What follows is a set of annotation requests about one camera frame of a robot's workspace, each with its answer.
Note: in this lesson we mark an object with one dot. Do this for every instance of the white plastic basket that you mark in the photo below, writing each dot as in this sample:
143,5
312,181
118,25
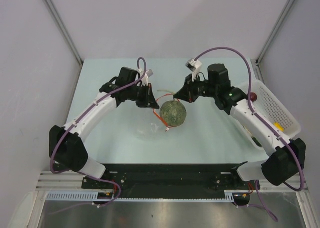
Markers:
269,106

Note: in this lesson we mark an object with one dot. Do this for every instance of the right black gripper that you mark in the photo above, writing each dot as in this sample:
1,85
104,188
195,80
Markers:
187,93

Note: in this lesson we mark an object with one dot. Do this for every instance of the dark red plum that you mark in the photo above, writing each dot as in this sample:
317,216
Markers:
253,97

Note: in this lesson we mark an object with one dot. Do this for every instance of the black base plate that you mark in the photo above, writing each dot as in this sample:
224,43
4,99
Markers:
171,181

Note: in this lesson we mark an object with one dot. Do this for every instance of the white cauliflower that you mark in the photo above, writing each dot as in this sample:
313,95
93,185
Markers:
247,130

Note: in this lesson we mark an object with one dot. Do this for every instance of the green melon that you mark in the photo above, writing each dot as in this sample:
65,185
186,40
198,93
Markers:
172,112

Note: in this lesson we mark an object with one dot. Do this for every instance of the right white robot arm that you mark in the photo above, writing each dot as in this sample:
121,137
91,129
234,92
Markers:
286,156

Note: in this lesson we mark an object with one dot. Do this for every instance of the green avocado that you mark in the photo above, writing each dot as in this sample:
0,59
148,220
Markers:
256,141

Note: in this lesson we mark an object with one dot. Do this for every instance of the clear zip top bag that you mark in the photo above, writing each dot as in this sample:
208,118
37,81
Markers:
146,125

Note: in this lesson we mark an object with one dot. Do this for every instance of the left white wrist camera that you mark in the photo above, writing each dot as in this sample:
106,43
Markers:
145,75

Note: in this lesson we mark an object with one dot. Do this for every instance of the yellow pepper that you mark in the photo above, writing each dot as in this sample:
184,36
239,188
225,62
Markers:
278,126

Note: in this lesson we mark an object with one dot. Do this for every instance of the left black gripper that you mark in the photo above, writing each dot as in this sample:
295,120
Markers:
149,100

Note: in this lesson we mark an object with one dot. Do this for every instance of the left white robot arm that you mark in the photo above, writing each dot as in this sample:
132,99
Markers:
67,143

